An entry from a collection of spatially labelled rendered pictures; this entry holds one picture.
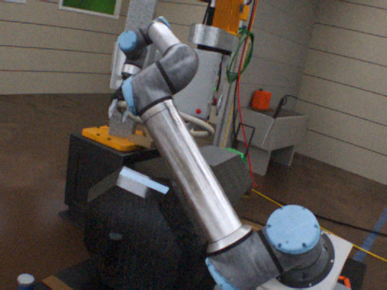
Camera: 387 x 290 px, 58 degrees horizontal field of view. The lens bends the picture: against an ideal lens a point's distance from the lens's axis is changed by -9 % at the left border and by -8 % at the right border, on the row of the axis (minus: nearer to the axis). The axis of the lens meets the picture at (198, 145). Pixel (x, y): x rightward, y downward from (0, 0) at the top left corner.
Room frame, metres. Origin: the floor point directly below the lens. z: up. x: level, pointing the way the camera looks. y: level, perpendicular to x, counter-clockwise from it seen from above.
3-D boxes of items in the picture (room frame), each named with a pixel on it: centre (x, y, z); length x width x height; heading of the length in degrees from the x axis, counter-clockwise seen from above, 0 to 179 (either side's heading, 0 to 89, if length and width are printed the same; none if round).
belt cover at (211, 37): (2.78, 0.04, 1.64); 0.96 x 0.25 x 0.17; 172
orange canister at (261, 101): (5.67, -0.82, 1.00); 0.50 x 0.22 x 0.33; 146
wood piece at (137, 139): (2.77, 0.43, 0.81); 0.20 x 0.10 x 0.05; 70
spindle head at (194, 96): (2.51, 0.08, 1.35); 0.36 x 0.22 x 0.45; 172
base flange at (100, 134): (2.93, 0.63, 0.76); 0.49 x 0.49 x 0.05; 62
